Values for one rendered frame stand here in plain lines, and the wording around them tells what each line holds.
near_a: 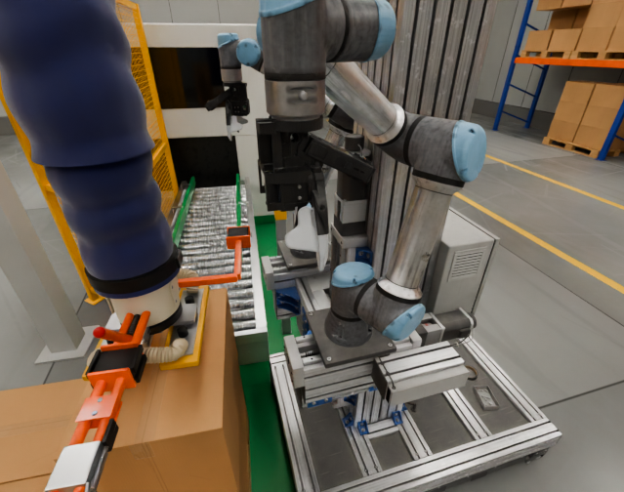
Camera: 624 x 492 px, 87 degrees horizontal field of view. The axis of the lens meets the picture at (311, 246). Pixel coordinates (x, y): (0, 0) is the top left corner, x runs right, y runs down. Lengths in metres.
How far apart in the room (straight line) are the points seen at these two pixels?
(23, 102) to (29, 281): 1.86
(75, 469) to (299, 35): 0.73
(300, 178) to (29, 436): 1.54
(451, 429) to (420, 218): 1.35
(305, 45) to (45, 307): 2.45
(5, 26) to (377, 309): 0.88
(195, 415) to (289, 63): 0.89
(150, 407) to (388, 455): 1.11
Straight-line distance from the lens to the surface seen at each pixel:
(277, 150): 0.45
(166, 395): 1.11
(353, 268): 0.93
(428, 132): 0.79
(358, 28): 0.48
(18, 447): 1.77
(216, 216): 2.97
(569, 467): 2.37
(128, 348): 0.91
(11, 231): 2.42
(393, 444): 1.84
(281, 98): 0.42
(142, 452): 1.09
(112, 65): 0.80
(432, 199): 0.78
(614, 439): 2.61
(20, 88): 0.81
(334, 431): 1.83
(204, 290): 1.22
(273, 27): 0.42
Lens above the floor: 1.80
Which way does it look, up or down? 31 degrees down
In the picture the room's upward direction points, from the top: straight up
